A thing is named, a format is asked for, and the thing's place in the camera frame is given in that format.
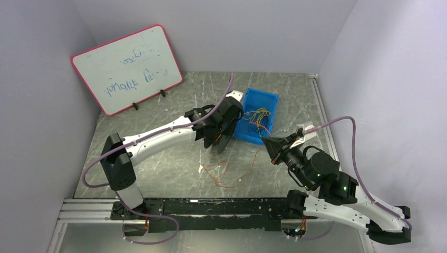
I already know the dark grey perforated spool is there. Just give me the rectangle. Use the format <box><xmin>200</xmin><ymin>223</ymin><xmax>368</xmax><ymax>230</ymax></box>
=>
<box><xmin>203</xmin><ymin>121</ymin><xmax>232</xmax><ymax>155</ymax></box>

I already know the orange cable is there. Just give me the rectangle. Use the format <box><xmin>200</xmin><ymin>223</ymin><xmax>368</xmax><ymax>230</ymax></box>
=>
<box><xmin>201</xmin><ymin>132</ymin><xmax>269</xmax><ymax>189</ymax></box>

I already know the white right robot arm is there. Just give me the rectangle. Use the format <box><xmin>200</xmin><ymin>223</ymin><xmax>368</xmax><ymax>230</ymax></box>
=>
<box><xmin>261</xmin><ymin>134</ymin><xmax>411</xmax><ymax>245</ymax></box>

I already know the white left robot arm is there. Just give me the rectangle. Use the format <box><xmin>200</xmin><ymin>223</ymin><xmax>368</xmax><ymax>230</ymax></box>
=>
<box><xmin>100</xmin><ymin>91</ymin><xmax>244</xmax><ymax>220</ymax></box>

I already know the blue plastic bin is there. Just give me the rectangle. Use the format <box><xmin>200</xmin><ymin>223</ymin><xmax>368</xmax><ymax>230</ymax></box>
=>
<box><xmin>234</xmin><ymin>88</ymin><xmax>279</xmax><ymax>145</ymax></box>

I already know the red framed whiteboard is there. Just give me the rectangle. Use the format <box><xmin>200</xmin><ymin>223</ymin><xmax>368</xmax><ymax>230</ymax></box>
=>
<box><xmin>71</xmin><ymin>25</ymin><xmax>183</xmax><ymax>116</ymax></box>

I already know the black thin cable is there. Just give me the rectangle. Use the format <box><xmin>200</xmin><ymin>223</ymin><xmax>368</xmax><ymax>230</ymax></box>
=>
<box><xmin>247</xmin><ymin>116</ymin><xmax>271</xmax><ymax>137</ymax></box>

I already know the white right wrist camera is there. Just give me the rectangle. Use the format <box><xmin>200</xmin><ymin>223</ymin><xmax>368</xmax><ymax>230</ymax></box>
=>
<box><xmin>290</xmin><ymin>121</ymin><xmax>317</xmax><ymax>148</ymax></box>

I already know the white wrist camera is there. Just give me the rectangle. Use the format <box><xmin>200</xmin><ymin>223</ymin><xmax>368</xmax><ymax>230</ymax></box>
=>
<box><xmin>290</xmin><ymin>121</ymin><xmax>317</xmax><ymax>148</ymax></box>
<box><xmin>226</xmin><ymin>90</ymin><xmax>244</xmax><ymax>103</ymax></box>

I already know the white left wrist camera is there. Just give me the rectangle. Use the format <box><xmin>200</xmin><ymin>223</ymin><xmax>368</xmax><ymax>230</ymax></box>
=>
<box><xmin>226</xmin><ymin>90</ymin><xmax>244</xmax><ymax>103</ymax></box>

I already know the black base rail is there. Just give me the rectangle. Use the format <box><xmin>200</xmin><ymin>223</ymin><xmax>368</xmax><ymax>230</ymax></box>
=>
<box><xmin>110</xmin><ymin>197</ymin><xmax>306</xmax><ymax>233</ymax></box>

